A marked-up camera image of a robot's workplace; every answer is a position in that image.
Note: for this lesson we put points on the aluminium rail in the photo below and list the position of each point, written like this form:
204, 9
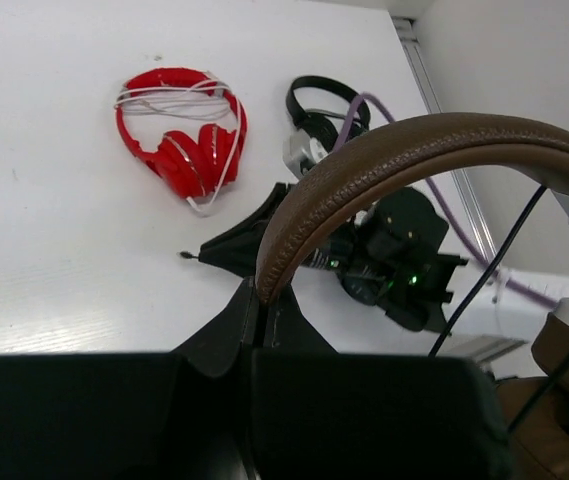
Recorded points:
449, 124
483, 350

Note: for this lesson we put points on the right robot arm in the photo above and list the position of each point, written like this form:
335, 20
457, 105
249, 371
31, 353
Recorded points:
388, 256

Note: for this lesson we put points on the far black headphones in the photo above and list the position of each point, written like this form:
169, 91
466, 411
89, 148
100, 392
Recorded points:
318, 105

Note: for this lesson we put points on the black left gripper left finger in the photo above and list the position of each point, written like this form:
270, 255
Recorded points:
168, 415

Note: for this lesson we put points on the brown silver headphones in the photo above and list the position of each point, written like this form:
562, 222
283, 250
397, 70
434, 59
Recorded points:
535, 410

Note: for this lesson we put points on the red headphones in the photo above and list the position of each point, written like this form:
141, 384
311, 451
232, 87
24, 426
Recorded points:
192, 168

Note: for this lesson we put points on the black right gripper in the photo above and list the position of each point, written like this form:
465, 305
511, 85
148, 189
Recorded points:
345, 251

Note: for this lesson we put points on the front aluminium rail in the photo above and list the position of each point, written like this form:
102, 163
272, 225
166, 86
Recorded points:
483, 350

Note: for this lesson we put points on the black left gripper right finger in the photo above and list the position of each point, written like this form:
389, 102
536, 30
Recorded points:
320, 414

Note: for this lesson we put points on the right aluminium rail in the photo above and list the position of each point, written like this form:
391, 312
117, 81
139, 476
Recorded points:
449, 124

